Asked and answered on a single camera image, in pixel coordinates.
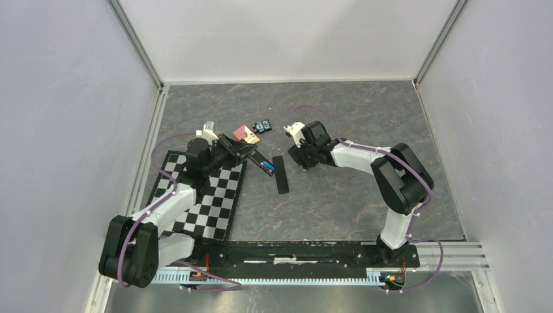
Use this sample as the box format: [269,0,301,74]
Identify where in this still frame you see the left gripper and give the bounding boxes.
[203,133,258,176]

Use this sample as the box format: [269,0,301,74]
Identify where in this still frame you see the black remote control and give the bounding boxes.
[248,150,275,177]

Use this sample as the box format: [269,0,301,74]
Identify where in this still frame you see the blue battery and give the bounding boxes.
[263,161,275,171]

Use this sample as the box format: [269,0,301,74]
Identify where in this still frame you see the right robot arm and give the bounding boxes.
[284,121,434,266]

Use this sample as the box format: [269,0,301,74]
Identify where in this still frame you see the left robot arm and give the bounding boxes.
[98,134,275,288]

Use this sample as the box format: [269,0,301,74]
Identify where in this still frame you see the red yellow small box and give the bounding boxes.
[232,125,260,144]

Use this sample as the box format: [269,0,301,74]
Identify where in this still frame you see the checkerboard calibration board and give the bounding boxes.
[146,150,248,242]

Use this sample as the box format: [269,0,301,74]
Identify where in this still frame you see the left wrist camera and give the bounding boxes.
[196,121,218,145]

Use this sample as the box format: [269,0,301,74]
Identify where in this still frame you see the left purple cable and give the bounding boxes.
[116,132,200,290]

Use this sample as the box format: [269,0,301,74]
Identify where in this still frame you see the purple cable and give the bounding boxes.
[287,104,445,295]
[116,132,200,290]

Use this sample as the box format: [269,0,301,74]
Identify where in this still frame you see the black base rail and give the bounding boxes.
[186,241,421,279]

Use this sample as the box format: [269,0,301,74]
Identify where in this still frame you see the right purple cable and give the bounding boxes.
[287,104,445,295]

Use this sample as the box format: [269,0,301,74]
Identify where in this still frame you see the white cable comb strip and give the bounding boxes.
[151,267,405,287]

